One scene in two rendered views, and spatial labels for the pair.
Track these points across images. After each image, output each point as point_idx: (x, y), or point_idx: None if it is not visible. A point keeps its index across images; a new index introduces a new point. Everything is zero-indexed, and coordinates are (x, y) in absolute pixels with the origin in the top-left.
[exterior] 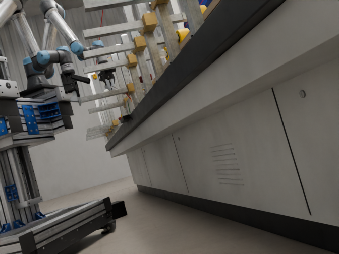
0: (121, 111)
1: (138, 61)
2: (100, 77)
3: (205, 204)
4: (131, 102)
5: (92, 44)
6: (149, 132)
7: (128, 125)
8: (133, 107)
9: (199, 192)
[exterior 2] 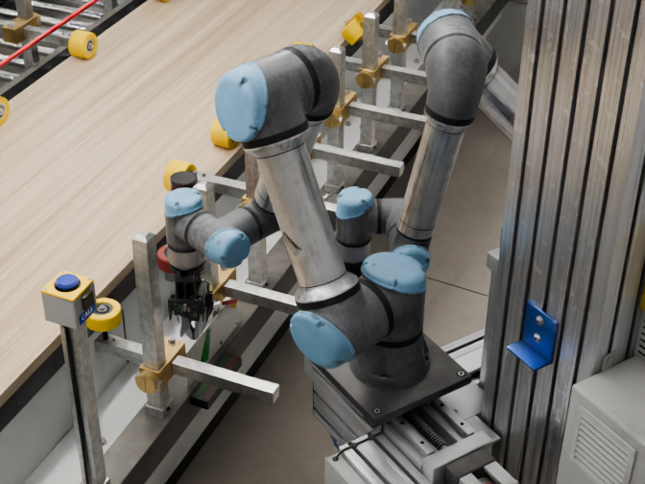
0: (102, 449)
1: None
2: (204, 305)
3: (171, 475)
4: (236, 306)
5: (202, 202)
6: (251, 343)
7: (194, 407)
8: (239, 314)
9: (183, 447)
